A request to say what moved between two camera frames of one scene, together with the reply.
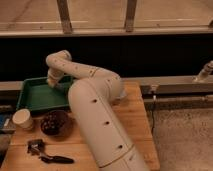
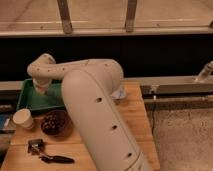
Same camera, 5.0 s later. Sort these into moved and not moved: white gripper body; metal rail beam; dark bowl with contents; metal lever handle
Moved: white gripper body
Not moved: dark bowl with contents; metal rail beam; metal lever handle
